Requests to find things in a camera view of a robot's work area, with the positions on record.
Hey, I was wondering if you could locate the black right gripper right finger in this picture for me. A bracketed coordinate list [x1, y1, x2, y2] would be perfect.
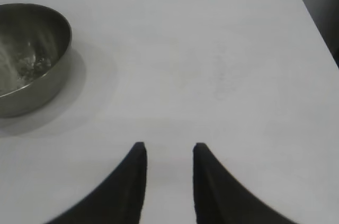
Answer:
[192, 142, 292, 224]

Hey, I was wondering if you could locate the white uncooked rice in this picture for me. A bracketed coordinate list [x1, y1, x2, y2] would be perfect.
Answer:
[0, 33, 53, 95]

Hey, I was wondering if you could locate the stainless steel mixing bowl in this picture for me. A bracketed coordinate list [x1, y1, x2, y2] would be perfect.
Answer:
[0, 3, 73, 119]

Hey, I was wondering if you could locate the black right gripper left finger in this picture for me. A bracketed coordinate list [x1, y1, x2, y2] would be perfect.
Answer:
[49, 141, 148, 224]

